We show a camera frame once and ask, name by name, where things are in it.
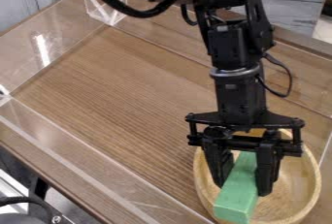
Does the clear acrylic corner bracket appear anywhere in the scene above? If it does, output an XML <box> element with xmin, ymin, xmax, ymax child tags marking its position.
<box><xmin>84</xmin><ymin>0</ymin><xmax>125</xmax><ymax>26</ymax></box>

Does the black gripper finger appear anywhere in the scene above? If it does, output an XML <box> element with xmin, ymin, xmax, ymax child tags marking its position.
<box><xmin>202</xmin><ymin>143</ymin><xmax>233</xmax><ymax>187</ymax></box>
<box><xmin>255</xmin><ymin>144</ymin><xmax>278</xmax><ymax>197</ymax></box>

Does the green rectangular block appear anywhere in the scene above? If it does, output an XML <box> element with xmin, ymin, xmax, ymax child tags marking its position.
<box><xmin>212</xmin><ymin>152</ymin><xmax>258</xmax><ymax>224</ymax></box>

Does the black table leg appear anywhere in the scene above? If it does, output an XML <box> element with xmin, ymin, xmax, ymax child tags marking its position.
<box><xmin>29</xmin><ymin>177</ymin><xmax>49</xmax><ymax>200</ymax></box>

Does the brown wooden bowl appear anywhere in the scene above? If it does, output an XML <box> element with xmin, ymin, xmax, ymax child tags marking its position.
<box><xmin>191</xmin><ymin>127</ymin><xmax>322</xmax><ymax>224</ymax></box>

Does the thin black gripper wire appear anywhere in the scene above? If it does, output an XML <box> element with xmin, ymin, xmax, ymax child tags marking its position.
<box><xmin>257</xmin><ymin>52</ymin><xmax>293</xmax><ymax>99</ymax></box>

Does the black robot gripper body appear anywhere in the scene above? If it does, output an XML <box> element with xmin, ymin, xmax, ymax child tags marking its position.
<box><xmin>184</xmin><ymin>64</ymin><xmax>306</xmax><ymax>158</ymax></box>

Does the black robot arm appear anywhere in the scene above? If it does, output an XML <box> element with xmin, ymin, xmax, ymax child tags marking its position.
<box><xmin>172</xmin><ymin>0</ymin><xmax>305</xmax><ymax>196</ymax></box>

